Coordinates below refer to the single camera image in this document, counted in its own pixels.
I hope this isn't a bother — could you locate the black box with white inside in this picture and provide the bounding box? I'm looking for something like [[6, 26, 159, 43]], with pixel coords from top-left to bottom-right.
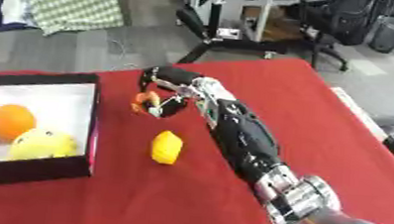
[[0, 66, 104, 196]]

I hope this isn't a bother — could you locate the orange toy fruit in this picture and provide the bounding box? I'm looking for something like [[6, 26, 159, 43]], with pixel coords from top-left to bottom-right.
[[0, 102, 40, 146]]

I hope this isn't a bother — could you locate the green and white checked cloth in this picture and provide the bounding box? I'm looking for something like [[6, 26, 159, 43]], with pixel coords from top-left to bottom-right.
[[4, 0, 128, 42]]

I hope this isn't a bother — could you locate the grey waste bin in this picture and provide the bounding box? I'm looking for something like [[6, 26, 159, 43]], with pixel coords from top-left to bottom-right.
[[366, 15, 394, 56]]

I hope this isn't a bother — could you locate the yellow-green toy fruit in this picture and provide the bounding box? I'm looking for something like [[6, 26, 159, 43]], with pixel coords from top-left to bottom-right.
[[6, 126, 83, 167]]

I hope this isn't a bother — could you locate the black and white equipment stand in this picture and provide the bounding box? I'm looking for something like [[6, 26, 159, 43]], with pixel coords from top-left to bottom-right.
[[170, 0, 309, 72]]

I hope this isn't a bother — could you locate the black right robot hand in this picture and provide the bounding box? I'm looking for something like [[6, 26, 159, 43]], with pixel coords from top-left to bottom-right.
[[135, 63, 207, 121]]

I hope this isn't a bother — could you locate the small orange toy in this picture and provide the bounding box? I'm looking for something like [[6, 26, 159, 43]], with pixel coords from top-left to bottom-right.
[[129, 89, 163, 116]]

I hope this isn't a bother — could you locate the yellow toy lemon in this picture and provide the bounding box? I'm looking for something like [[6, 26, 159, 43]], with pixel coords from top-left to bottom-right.
[[148, 129, 186, 167]]

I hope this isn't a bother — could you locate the black office chair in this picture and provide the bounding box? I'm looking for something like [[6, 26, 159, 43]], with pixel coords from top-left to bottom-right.
[[291, 0, 384, 75]]

